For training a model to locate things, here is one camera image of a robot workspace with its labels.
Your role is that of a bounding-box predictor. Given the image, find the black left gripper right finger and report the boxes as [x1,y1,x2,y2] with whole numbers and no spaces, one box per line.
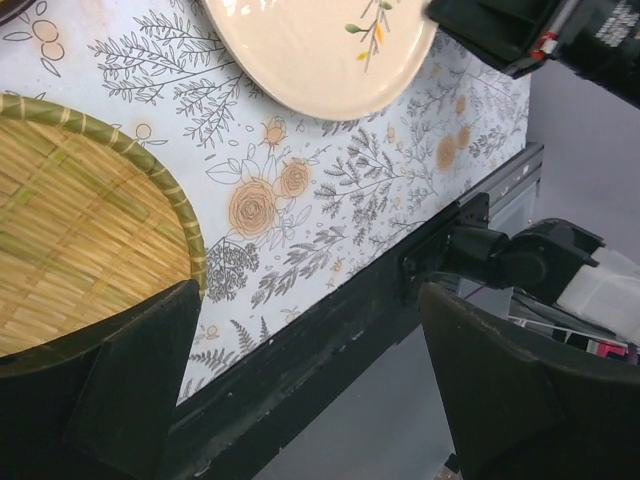
[419,283,639,479]

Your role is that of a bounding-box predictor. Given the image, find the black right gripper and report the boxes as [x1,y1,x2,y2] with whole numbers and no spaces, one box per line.
[428,0,639,107]

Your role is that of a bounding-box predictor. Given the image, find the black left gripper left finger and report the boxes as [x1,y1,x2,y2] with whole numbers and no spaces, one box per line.
[1,280,201,479]

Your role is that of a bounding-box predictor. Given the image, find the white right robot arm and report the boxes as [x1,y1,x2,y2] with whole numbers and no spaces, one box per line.
[425,1,639,343]

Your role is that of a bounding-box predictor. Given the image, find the cream green glazed plate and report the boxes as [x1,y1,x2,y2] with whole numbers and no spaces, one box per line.
[203,0,438,121]

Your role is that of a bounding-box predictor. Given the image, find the round bamboo woven tray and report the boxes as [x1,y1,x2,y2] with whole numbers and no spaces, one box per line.
[1,94,207,356]

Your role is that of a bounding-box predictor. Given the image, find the floral patterned table mat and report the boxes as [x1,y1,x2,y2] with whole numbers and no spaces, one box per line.
[1,1,530,398]

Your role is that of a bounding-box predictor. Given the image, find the yellow black patterned plate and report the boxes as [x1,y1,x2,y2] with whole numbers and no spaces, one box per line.
[0,0,34,25]

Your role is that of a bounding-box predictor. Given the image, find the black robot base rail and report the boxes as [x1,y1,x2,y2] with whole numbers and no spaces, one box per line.
[159,193,489,479]

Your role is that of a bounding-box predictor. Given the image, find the aluminium frame rail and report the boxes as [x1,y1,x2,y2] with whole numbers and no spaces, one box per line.
[459,142,544,236]

